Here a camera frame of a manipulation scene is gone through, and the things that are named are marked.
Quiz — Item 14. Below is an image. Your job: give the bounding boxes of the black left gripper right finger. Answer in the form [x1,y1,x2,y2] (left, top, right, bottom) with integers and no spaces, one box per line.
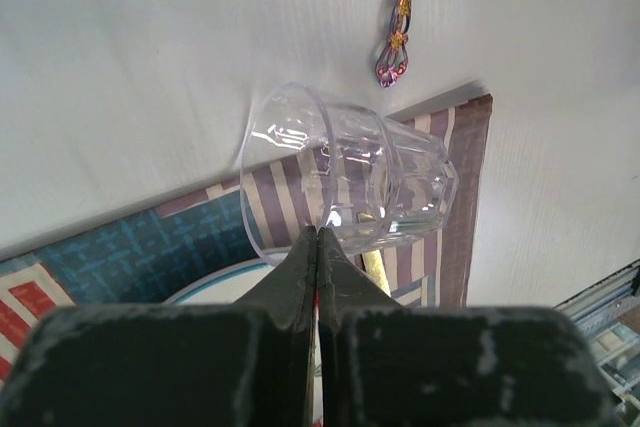
[317,229,617,426]

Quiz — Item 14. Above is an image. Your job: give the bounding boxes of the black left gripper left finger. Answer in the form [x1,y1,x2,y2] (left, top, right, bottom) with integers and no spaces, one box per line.
[1,227,318,426]

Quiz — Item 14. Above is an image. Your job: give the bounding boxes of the white watermelon pattern plate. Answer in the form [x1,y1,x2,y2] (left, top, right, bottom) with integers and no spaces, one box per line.
[164,259,274,305]

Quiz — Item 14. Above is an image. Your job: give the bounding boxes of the striped patchwork placemat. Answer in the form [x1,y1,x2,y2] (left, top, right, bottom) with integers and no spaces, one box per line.
[1,88,493,374]

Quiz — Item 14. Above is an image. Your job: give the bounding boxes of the clear drinking glass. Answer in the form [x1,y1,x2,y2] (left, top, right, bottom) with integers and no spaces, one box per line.
[239,83,459,264]

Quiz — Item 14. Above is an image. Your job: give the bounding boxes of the pink handled spoon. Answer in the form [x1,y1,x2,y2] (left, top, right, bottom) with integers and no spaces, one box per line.
[374,0,412,88]

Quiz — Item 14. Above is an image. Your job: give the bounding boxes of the gold knife green handle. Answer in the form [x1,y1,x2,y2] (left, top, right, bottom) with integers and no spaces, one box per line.
[357,213,391,296]

